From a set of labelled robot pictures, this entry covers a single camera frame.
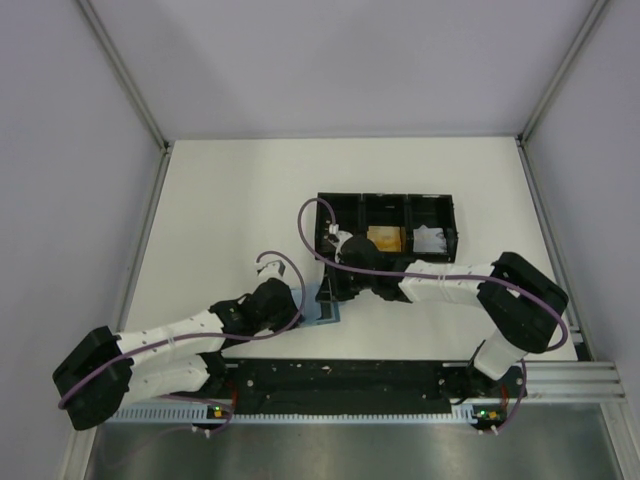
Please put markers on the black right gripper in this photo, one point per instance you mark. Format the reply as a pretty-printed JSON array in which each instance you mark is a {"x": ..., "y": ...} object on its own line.
[{"x": 341, "y": 293}]

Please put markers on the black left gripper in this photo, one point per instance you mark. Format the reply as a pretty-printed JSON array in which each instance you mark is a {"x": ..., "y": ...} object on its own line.
[{"x": 291, "y": 315}]

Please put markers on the blue leather card holder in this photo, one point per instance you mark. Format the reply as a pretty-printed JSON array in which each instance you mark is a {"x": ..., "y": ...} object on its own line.
[{"x": 315, "y": 313}]

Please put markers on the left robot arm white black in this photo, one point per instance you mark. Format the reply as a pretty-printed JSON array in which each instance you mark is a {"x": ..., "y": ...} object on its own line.
[{"x": 107, "y": 371}]

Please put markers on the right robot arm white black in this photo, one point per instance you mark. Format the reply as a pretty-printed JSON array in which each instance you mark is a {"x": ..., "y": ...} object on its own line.
[{"x": 525, "y": 306}]

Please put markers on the gold cards stack in tray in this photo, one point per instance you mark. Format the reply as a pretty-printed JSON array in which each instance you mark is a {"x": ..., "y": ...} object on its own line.
[{"x": 390, "y": 239}]

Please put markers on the silver cards stack in tray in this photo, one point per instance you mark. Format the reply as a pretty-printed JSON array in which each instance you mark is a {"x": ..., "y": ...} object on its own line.
[{"x": 427, "y": 240}]

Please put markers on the black three-compartment tray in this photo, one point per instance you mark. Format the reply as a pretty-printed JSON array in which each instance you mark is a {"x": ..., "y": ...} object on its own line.
[{"x": 355, "y": 212}]

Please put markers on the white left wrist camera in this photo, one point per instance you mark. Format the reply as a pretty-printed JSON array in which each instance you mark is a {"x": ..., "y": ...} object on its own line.
[{"x": 271, "y": 270}]

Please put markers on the aluminium frame profile right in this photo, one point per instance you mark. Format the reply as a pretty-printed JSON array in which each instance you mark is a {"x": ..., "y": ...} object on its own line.
[{"x": 573, "y": 382}]

